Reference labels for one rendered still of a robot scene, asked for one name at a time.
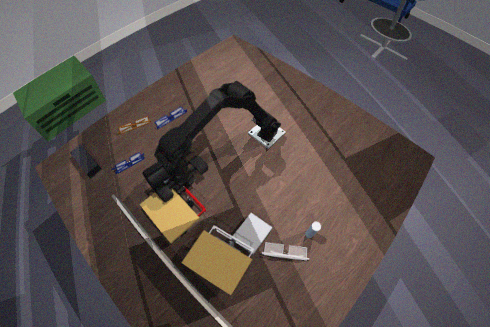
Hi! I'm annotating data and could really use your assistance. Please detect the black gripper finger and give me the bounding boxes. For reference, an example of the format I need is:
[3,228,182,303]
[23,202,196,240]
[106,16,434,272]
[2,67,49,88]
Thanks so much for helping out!
[173,185,185,193]
[183,176,196,189]

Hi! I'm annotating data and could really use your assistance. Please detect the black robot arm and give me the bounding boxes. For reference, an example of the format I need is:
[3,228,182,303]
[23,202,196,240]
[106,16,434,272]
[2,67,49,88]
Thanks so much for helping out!
[143,81,281,189]

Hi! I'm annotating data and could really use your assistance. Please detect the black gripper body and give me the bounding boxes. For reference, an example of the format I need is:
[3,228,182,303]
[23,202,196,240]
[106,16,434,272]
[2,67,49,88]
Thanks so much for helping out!
[154,156,208,203]

